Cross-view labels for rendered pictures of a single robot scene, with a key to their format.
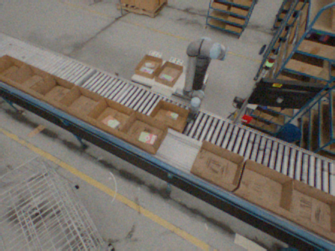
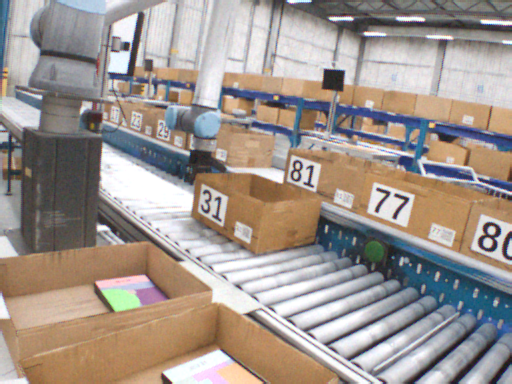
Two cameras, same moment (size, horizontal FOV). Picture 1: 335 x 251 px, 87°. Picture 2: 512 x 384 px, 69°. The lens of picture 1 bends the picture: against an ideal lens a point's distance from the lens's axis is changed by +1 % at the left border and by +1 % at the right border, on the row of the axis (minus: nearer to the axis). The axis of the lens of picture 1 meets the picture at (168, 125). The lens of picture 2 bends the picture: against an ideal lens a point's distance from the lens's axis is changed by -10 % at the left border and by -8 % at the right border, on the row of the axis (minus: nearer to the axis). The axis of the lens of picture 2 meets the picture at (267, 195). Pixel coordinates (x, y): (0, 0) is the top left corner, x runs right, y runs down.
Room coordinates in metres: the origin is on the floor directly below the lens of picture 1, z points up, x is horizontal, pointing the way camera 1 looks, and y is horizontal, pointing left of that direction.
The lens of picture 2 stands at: (2.59, 0.57, 1.23)
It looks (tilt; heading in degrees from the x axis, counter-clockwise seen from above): 13 degrees down; 201
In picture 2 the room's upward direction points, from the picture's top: 9 degrees clockwise
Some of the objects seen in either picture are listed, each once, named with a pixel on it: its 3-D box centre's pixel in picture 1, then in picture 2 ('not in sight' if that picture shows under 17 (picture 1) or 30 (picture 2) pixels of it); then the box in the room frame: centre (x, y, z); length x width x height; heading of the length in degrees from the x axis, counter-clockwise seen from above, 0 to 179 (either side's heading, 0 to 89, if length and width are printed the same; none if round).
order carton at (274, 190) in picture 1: (262, 185); (189, 132); (0.46, -0.84, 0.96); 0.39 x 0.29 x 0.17; 66
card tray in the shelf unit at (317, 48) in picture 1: (318, 38); not in sight; (1.71, -1.40, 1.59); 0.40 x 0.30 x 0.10; 156
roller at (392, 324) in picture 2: (126, 98); (389, 326); (1.59, 0.57, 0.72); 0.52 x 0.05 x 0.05; 156
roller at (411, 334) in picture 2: (122, 96); (410, 337); (1.61, 0.63, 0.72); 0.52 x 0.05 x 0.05; 156
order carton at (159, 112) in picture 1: (169, 117); (254, 207); (1.23, -0.01, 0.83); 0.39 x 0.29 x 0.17; 66
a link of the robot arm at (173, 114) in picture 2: (197, 95); (183, 119); (1.32, -0.30, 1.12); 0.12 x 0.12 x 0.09; 66
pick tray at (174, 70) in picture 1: (169, 73); (96, 297); (2.04, 0.02, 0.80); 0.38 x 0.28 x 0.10; 157
